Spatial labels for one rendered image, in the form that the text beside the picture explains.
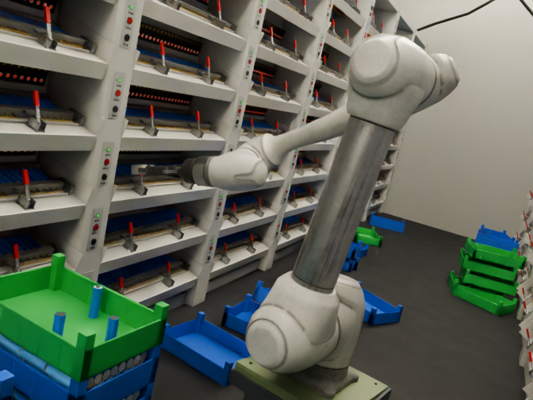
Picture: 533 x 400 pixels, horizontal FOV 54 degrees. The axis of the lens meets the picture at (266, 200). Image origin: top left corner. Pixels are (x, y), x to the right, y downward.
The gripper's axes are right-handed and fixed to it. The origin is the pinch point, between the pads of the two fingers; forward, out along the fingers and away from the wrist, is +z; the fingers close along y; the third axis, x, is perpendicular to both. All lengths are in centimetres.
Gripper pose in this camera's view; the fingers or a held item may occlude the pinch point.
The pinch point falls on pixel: (142, 169)
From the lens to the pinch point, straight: 169.0
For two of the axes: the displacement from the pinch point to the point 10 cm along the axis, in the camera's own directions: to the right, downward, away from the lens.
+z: -9.1, -0.5, 4.1
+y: 4.1, -0.9, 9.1
